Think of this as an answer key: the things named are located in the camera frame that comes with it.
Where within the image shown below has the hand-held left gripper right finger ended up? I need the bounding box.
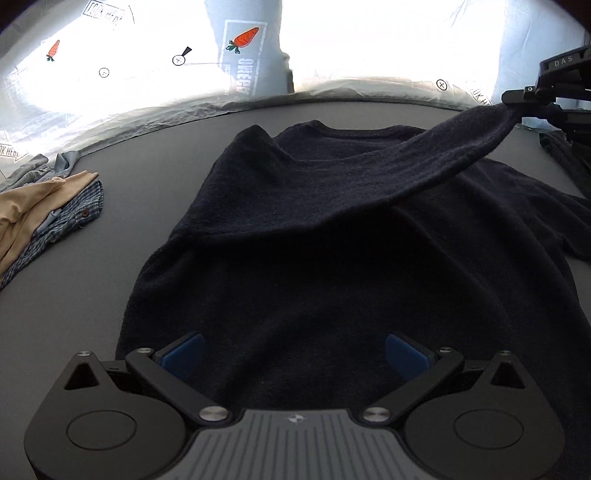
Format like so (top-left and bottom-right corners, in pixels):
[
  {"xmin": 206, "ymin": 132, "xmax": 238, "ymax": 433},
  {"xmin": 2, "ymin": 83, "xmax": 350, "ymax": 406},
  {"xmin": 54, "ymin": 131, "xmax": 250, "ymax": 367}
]
[{"xmin": 362, "ymin": 333, "xmax": 529, "ymax": 424}]

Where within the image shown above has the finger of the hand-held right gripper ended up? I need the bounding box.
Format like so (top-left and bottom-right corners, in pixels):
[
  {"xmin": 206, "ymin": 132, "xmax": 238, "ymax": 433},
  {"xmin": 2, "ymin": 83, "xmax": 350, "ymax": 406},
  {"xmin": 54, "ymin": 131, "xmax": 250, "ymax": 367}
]
[{"xmin": 502, "ymin": 86, "xmax": 539, "ymax": 107}]

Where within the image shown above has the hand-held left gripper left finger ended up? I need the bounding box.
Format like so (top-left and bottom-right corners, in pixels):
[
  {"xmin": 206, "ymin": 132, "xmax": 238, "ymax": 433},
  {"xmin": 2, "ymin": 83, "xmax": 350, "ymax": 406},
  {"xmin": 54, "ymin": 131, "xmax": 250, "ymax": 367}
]
[{"xmin": 62, "ymin": 331, "xmax": 232, "ymax": 425}]

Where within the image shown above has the dark navy sweater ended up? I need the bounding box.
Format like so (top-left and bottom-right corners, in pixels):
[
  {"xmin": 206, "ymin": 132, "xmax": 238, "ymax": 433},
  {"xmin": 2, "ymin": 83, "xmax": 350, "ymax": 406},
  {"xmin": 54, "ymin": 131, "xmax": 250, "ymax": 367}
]
[{"xmin": 115, "ymin": 105, "xmax": 591, "ymax": 412}]

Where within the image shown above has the black cloth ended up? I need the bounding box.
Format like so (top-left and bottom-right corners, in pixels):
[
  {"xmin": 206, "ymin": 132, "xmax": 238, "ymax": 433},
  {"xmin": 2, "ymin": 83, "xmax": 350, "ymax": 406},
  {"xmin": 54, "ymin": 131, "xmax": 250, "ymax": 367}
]
[{"xmin": 538, "ymin": 130, "xmax": 591, "ymax": 199}]

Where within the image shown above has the beige garment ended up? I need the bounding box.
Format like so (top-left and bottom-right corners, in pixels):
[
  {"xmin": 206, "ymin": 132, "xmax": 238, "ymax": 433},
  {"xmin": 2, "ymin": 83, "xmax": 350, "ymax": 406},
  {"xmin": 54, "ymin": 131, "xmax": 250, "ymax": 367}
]
[{"xmin": 0, "ymin": 170, "xmax": 100, "ymax": 274}]

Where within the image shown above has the grey-blue garment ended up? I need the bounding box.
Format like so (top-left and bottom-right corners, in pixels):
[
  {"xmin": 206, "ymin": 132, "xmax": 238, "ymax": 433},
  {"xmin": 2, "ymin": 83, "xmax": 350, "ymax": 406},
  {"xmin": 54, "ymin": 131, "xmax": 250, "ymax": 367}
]
[{"xmin": 0, "ymin": 150, "xmax": 83, "ymax": 193}]

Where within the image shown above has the white carrot-printed plastic sheet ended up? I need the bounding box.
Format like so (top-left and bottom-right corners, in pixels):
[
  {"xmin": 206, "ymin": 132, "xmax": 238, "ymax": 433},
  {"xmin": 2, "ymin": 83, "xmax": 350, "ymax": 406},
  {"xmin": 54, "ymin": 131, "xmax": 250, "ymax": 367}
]
[{"xmin": 0, "ymin": 0, "xmax": 591, "ymax": 193}]

